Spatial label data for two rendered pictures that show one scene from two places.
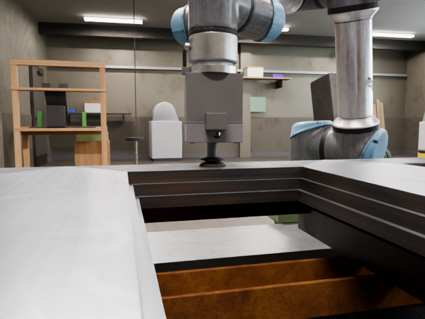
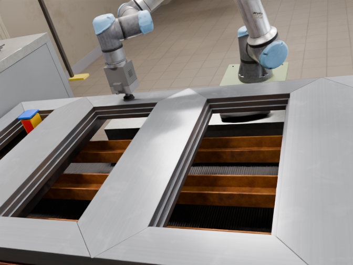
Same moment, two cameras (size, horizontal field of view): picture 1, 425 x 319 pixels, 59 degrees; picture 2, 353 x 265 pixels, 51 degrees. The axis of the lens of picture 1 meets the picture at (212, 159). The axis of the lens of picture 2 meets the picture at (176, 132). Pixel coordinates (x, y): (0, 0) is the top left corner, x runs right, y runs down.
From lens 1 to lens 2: 1.06 m
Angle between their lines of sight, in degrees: 44
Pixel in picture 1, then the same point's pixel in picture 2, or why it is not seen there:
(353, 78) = (243, 14)
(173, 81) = not seen: outside the picture
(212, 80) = (113, 70)
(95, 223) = (47, 150)
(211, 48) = (107, 59)
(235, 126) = (126, 87)
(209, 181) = (121, 109)
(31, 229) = (37, 151)
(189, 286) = (122, 145)
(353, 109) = (250, 32)
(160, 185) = (104, 111)
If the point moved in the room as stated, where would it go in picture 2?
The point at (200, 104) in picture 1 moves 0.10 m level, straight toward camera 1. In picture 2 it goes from (111, 79) to (94, 92)
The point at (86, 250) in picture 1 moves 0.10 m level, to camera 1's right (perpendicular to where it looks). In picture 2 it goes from (37, 160) to (58, 164)
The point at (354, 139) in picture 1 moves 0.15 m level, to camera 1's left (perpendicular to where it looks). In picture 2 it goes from (254, 51) to (219, 51)
